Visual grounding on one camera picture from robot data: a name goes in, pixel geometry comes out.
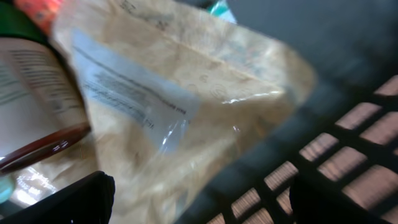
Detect grey plastic basket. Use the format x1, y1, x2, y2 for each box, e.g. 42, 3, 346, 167
178, 0, 397, 223

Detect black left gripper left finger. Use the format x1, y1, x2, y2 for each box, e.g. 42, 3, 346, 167
1, 171, 115, 224

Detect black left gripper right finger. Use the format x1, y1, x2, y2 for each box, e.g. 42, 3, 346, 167
289, 176, 390, 224

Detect teal tissue pack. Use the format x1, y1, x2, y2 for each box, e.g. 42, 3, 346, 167
206, 0, 236, 24

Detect beige paper pouch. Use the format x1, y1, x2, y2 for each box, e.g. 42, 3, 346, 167
12, 0, 315, 223

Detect orange tissue pack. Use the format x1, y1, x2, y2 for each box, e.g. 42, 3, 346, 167
14, 0, 64, 35

